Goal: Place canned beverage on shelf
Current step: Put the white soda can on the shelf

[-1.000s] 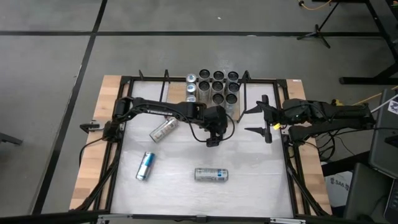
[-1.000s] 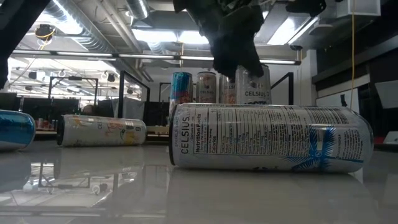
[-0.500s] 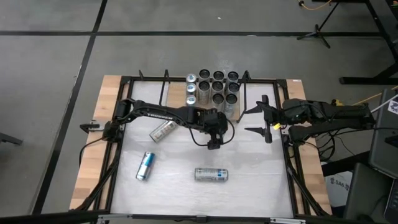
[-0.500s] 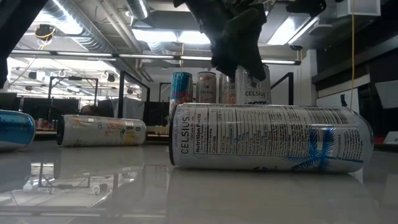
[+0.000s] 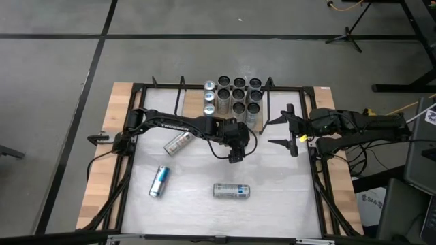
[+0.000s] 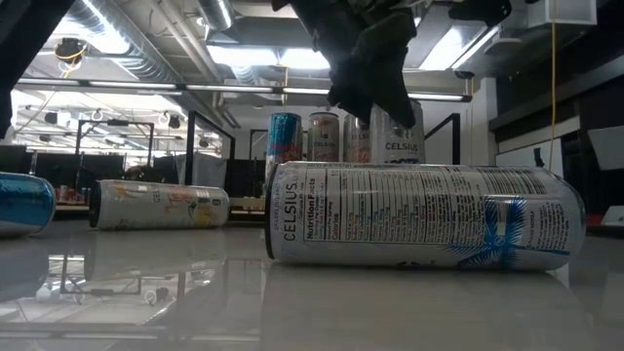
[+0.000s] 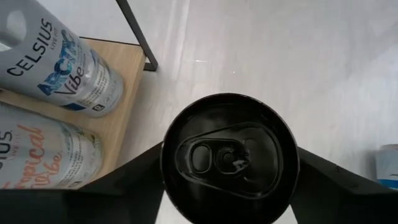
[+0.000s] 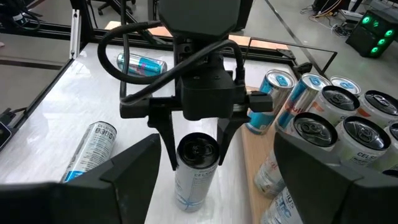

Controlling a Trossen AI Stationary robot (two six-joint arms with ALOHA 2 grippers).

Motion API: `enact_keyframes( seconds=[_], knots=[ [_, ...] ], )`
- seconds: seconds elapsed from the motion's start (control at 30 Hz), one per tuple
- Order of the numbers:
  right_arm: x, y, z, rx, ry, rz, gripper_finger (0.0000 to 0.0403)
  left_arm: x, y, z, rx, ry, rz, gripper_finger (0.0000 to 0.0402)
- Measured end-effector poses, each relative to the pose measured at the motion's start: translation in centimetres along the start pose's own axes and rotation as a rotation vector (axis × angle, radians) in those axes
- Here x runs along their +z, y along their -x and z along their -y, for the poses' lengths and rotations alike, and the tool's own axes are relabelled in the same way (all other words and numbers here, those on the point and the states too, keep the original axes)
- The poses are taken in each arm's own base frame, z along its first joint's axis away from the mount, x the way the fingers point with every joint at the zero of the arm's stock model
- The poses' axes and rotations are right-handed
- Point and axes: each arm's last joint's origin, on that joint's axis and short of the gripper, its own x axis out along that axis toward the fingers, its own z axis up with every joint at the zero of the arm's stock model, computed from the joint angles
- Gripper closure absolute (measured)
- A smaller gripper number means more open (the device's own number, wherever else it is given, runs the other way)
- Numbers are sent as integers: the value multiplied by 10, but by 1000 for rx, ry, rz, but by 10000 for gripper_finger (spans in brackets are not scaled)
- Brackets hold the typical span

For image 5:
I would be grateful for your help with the dark grey box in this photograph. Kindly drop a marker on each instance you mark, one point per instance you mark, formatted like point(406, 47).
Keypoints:
point(400, 211)

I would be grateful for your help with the black tripod stand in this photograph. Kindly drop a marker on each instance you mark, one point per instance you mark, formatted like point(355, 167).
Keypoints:
point(346, 33)

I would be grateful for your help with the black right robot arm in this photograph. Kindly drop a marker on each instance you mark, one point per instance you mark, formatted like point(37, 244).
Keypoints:
point(374, 124)

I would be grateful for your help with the wooden shelf board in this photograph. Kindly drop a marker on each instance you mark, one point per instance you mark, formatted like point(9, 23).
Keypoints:
point(192, 102)

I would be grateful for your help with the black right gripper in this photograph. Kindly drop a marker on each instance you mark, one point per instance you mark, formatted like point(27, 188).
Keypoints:
point(323, 122)

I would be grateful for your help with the black furniture foot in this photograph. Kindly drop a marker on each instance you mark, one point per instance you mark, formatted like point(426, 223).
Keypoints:
point(10, 151)

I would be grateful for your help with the dark grey equipment case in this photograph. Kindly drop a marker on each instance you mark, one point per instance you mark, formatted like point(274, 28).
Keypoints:
point(420, 146)

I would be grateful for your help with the black desk leg beam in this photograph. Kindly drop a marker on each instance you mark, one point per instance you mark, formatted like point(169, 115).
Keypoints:
point(374, 180)

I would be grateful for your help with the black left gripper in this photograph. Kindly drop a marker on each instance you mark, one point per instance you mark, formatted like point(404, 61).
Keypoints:
point(235, 134)

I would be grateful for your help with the black desk frame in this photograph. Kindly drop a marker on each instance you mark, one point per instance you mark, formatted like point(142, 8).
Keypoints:
point(391, 88)

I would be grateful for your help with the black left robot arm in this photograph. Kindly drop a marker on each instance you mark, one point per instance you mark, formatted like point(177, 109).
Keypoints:
point(173, 126)

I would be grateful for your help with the white Celsius can palm print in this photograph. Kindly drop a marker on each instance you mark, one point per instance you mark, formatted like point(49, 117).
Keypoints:
point(231, 191)

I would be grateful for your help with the white printed box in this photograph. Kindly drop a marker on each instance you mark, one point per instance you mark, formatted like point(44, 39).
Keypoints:
point(371, 204)

